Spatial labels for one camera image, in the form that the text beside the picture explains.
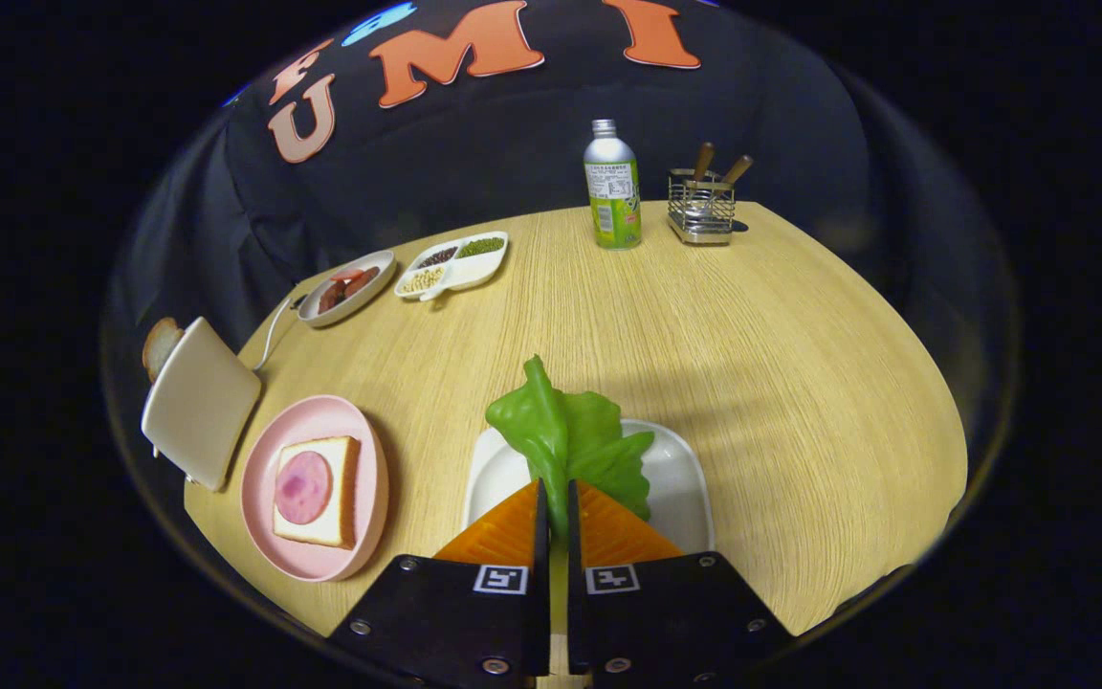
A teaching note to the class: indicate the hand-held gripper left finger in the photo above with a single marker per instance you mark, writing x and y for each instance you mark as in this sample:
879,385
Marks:
446,622

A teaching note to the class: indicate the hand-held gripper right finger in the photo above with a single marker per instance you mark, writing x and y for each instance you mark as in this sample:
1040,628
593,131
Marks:
675,622

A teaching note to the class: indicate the green lettuce leaf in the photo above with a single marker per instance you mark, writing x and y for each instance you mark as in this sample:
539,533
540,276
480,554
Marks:
551,421

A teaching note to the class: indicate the toasted bread slice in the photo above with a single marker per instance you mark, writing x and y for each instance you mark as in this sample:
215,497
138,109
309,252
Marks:
159,346

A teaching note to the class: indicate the white square plate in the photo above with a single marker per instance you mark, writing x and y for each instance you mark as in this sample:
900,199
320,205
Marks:
680,478

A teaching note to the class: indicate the pink plate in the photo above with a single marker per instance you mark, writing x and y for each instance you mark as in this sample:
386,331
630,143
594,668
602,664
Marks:
369,478

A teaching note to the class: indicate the white bread slice with crust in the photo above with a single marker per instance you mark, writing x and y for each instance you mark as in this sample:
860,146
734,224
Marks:
341,498

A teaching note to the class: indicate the pink ham slice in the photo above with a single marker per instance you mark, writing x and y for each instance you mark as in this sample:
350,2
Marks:
303,488

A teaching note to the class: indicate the white toaster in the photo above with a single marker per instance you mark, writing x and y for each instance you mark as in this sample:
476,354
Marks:
202,407

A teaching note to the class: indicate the white round plate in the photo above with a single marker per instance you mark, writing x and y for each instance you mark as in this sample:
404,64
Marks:
364,297

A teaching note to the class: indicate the brown meat piece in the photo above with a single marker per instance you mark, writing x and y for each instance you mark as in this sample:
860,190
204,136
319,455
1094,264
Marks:
363,283
331,299

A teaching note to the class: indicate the pile of yellow soybeans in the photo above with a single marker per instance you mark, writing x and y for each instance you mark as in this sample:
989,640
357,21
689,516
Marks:
422,279

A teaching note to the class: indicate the white divided dish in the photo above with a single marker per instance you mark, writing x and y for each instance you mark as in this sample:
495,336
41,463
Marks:
470,273

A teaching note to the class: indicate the red sausage slice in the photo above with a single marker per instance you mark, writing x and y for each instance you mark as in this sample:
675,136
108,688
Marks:
346,274

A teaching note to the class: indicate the pile of dark red beans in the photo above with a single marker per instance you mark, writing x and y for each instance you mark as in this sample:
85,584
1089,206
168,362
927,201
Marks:
437,257

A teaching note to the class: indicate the pile of green beans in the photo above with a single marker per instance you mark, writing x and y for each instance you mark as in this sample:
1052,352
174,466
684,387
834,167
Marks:
480,247

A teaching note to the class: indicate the silver bottle with green label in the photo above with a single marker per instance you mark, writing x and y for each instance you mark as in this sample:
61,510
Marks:
613,191

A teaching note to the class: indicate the black backdrop cloth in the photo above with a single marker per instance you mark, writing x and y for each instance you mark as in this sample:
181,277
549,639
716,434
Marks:
474,163

